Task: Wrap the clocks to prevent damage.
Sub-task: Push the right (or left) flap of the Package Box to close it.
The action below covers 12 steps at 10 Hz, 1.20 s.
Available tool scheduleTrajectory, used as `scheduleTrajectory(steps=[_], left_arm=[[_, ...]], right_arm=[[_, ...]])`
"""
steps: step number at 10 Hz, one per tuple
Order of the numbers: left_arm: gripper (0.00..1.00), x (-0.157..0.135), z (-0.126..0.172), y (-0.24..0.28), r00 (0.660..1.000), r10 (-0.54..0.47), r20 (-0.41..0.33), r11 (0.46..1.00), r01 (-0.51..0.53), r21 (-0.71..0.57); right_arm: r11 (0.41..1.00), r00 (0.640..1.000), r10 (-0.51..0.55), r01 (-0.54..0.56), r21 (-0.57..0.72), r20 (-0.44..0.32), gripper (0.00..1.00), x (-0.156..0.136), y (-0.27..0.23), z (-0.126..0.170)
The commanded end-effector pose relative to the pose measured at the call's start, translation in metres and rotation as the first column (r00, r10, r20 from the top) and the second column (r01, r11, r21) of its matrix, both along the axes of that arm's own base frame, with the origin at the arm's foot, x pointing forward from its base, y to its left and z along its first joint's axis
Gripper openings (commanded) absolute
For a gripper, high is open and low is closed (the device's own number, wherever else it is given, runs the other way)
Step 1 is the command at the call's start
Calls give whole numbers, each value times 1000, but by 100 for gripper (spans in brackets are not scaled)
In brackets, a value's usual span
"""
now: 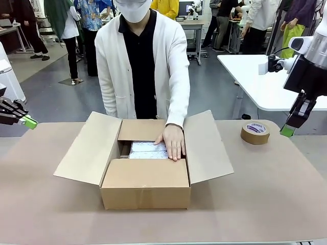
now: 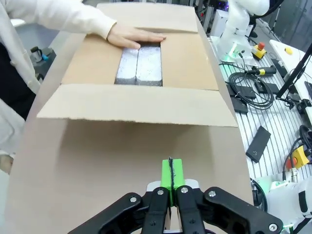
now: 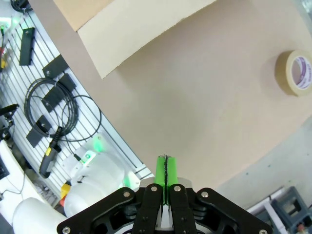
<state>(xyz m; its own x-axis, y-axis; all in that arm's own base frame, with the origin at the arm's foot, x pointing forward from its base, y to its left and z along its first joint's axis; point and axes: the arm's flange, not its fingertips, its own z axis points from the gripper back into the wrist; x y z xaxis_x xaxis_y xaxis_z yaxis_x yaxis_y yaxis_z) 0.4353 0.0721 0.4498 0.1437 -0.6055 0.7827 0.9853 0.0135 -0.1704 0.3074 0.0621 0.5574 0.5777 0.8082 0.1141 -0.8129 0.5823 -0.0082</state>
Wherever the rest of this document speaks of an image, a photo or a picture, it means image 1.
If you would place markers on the brown packing tape roll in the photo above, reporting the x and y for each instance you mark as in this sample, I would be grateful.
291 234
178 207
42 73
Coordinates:
255 137

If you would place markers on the person's right forearm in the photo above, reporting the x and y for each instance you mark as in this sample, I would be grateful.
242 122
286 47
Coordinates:
110 99

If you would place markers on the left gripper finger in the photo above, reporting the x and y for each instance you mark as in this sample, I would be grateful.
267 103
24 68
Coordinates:
10 118
15 106

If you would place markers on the person in dark trousers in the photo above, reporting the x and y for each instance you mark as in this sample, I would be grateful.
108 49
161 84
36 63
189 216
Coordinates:
209 28

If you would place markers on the grey background desk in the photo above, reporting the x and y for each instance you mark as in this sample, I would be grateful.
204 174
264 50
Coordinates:
191 25

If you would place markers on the white rounded side table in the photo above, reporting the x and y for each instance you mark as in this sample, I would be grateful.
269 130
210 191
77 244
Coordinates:
260 84

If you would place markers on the grey floor plate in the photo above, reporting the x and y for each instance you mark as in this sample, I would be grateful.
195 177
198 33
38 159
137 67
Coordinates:
71 81

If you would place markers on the yellow-green plastic bag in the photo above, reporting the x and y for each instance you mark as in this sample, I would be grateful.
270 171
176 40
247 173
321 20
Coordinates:
293 40

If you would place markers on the person in white long-sleeve top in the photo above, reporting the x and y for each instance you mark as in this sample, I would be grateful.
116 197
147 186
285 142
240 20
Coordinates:
260 20

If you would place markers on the person's left hand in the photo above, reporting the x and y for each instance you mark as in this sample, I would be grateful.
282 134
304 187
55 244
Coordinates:
173 143

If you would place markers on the person's left forearm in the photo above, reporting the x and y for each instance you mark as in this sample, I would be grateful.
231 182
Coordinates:
178 102

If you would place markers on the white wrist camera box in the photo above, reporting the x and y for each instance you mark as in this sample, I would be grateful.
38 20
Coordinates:
265 66

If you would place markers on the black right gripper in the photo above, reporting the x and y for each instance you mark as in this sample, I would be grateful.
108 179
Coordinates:
306 79

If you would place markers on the white face mask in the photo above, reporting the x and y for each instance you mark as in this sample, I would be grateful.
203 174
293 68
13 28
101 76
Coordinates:
134 11

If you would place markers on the white bubble-wrapped clock package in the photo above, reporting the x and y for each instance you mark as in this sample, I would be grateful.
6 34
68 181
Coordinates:
143 146
145 155

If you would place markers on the person with green shawl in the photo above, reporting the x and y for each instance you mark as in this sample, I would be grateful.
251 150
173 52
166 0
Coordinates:
67 30

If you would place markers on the person in yellow top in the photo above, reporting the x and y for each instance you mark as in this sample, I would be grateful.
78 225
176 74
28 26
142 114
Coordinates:
167 7

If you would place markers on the small white background robot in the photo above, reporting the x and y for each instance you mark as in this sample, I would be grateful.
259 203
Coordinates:
195 9

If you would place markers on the brown cardboard shipping box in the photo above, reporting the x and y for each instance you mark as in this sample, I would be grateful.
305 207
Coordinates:
145 183

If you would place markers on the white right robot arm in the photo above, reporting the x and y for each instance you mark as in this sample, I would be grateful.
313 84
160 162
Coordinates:
316 43

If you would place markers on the person in blue floral shirt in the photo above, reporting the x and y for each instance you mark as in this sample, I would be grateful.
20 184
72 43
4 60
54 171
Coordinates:
90 30

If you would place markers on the black metal post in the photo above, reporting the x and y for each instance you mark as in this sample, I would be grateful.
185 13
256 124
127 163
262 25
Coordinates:
273 30

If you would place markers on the person in black clothes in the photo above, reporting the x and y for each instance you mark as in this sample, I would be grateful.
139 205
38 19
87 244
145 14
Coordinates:
33 30

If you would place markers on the person in olive trousers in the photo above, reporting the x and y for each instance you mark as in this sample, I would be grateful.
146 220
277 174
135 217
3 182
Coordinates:
224 23

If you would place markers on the person in white cardigan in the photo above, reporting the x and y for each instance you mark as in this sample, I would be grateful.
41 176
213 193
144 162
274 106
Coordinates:
143 63

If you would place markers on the person in purple top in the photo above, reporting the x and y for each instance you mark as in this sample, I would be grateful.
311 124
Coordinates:
304 10

